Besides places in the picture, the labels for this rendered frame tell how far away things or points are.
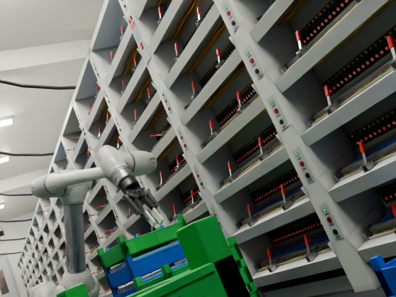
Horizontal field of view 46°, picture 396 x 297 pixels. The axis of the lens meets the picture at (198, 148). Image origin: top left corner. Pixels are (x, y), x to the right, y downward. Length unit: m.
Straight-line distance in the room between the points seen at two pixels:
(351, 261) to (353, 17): 0.75
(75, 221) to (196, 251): 2.28
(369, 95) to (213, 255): 1.11
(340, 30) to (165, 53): 1.18
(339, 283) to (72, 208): 1.42
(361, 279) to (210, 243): 1.33
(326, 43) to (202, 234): 1.19
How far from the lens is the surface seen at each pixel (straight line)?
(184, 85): 2.31
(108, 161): 1.97
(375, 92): 1.34
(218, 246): 0.28
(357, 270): 1.59
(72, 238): 2.57
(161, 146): 2.47
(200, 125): 2.24
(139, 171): 2.06
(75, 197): 2.50
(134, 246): 1.70
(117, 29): 2.99
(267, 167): 1.75
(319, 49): 1.44
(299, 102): 1.62
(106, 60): 3.10
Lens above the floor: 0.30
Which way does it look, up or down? 12 degrees up
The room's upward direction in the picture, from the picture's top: 24 degrees counter-clockwise
